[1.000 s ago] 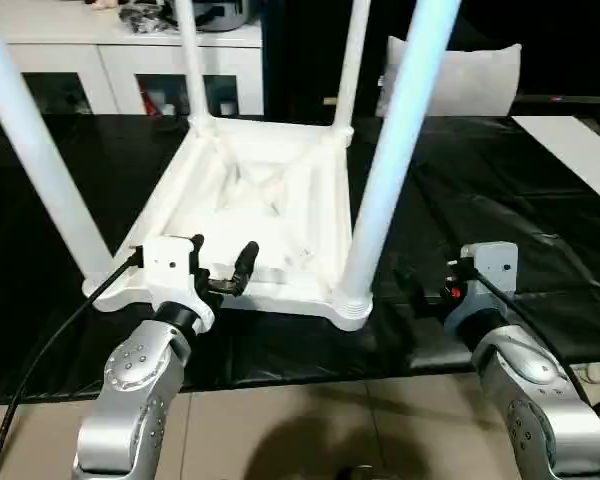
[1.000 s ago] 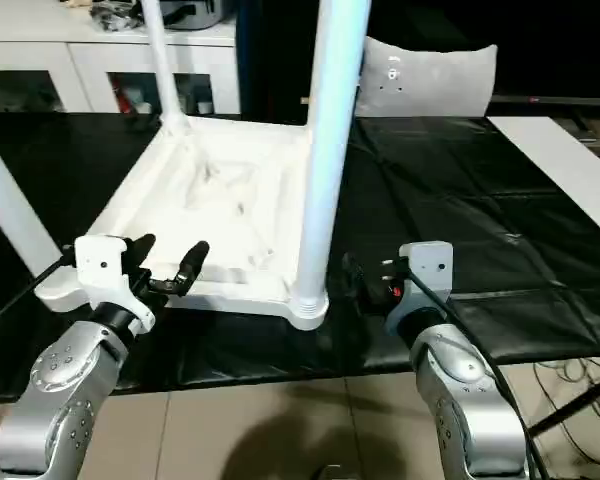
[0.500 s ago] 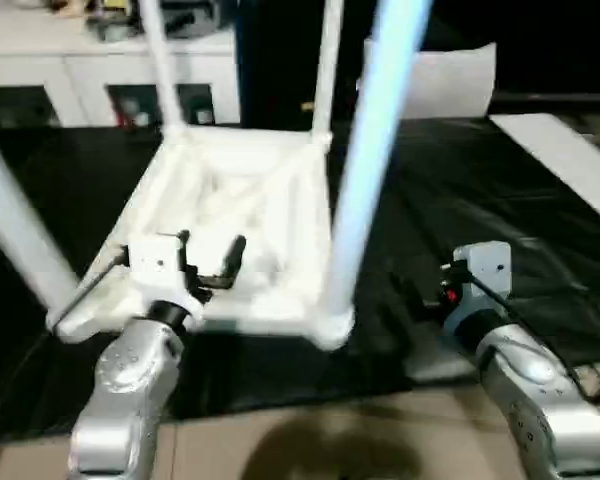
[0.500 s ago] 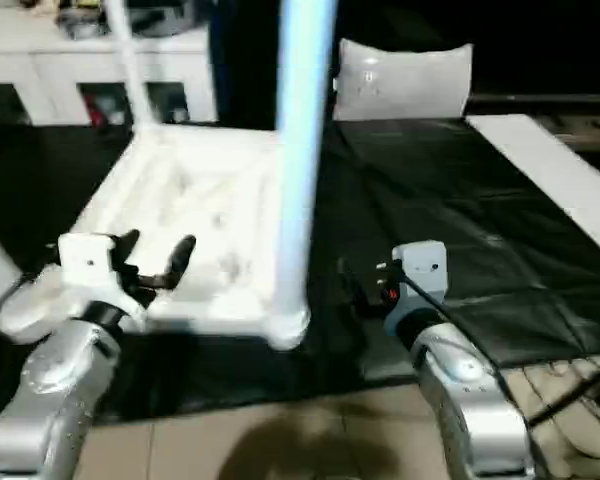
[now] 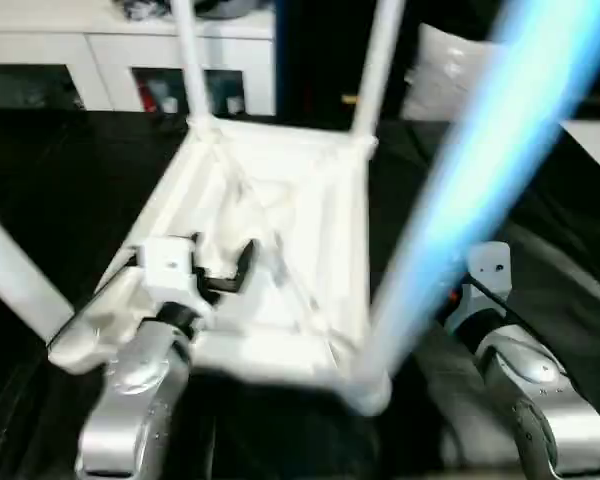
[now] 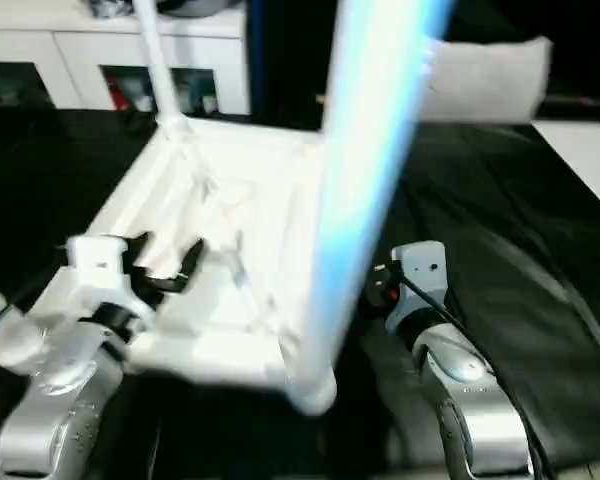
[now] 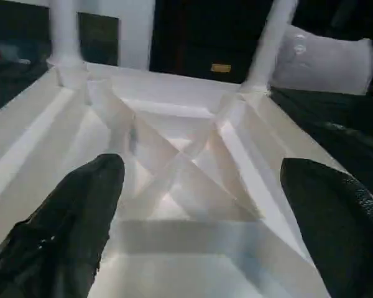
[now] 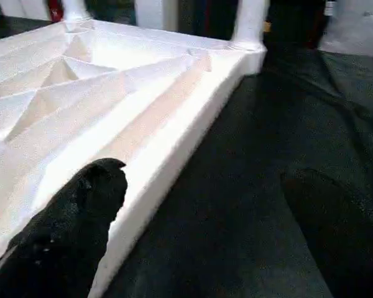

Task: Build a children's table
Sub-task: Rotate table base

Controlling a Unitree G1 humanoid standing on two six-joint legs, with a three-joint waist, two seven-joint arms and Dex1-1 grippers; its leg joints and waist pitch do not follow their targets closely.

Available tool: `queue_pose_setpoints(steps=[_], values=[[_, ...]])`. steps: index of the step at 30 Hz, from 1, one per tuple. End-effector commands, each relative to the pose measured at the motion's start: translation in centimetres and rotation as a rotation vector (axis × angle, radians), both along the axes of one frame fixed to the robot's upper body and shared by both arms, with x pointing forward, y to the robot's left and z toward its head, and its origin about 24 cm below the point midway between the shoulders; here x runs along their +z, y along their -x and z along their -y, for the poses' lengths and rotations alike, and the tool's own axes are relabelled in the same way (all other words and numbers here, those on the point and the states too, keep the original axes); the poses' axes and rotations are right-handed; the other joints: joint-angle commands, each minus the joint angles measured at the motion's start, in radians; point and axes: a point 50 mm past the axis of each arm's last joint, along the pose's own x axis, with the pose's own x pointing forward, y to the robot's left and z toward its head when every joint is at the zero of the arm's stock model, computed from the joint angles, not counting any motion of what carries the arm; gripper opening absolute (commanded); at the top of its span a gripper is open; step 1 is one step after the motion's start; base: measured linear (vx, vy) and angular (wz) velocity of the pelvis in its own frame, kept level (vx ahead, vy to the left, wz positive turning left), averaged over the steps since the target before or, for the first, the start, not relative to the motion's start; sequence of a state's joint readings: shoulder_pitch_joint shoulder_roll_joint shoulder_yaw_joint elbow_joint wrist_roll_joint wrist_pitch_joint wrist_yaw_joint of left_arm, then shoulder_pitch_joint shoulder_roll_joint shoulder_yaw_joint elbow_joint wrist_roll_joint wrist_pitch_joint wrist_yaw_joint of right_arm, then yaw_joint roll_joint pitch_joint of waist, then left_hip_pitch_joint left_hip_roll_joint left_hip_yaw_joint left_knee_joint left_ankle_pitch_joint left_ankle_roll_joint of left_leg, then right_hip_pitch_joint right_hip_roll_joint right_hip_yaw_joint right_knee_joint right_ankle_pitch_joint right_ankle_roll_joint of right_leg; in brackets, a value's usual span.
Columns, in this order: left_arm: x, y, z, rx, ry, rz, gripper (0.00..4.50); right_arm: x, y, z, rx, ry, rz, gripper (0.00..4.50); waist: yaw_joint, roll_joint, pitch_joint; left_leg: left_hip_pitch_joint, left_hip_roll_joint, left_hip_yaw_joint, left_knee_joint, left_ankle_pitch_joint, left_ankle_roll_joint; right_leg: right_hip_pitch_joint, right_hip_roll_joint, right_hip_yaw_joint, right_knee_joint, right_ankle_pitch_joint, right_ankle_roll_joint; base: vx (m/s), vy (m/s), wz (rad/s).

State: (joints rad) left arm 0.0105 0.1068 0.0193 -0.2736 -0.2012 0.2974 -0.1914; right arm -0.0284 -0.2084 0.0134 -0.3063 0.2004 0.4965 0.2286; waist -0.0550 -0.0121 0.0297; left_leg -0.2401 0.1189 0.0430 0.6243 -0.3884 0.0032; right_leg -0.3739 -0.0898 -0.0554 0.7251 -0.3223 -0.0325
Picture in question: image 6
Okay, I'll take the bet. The grey cushion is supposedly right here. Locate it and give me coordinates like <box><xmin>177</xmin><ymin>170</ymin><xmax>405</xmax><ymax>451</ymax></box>
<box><xmin>420</xmin><ymin>38</ymin><xmax>553</xmax><ymax>123</ymax></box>

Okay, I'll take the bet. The white flat board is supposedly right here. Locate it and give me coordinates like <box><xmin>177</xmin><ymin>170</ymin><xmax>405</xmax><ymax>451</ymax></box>
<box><xmin>535</xmin><ymin>120</ymin><xmax>600</xmax><ymax>221</ymax></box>

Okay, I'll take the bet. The white plastic table top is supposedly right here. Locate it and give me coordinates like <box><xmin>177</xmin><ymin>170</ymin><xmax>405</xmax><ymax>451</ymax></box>
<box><xmin>10</xmin><ymin>115</ymin><xmax>339</xmax><ymax>416</ymax></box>

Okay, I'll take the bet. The black cabinet with gold label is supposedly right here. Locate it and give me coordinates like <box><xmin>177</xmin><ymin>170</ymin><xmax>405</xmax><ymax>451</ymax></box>
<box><xmin>245</xmin><ymin>0</ymin><xmax>600</xmax><ymax>126</ymax></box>

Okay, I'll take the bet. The dark round appliance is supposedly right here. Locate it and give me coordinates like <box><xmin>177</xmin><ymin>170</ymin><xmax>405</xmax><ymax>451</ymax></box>
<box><xmin>90</xmin><ymin>0</ymin><xmax>246</xmax><ymax>19</ymax></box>

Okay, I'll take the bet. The white glass-door cabinet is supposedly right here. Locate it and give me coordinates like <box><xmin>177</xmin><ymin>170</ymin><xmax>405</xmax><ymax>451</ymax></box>
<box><xmin>0</xmin><ymin>0</ymin><xmax>251</xmax><ymax>116</ymax></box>

